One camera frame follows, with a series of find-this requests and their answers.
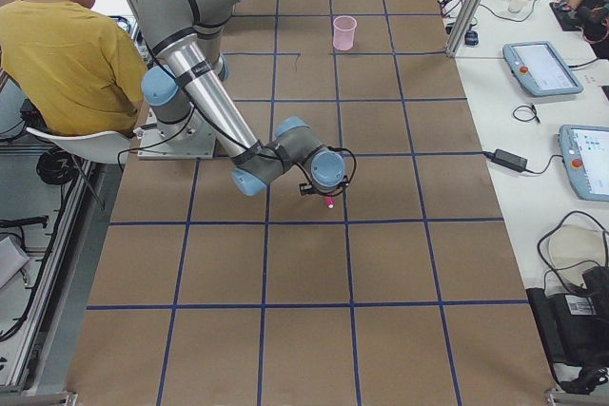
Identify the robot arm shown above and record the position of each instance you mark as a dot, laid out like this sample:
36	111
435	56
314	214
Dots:
184	35

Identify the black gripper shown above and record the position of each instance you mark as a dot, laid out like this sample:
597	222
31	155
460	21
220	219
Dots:
327	196

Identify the pink mesh cup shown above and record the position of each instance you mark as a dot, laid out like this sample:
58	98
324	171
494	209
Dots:
344	28

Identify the near teach pendant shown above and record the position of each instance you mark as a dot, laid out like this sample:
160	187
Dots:
584	150

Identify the white paper cup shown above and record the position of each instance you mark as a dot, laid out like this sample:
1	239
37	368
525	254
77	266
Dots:
516	6

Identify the pink pen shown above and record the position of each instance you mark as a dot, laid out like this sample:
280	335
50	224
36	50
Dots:
329	202

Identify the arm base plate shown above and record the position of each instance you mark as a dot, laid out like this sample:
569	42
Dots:
178	131

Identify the black power adapter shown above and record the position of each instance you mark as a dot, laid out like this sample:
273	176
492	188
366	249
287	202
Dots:
506	159

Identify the person in yellow shirt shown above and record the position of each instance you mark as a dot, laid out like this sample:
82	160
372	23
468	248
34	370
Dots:
77	66

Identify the white chair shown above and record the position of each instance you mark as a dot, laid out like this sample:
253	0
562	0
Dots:
107	147

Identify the teach pendant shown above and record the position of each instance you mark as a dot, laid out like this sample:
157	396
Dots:
540	70
584	150

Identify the far teach pendant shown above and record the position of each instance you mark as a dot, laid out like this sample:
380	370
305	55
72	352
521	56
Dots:
540	70

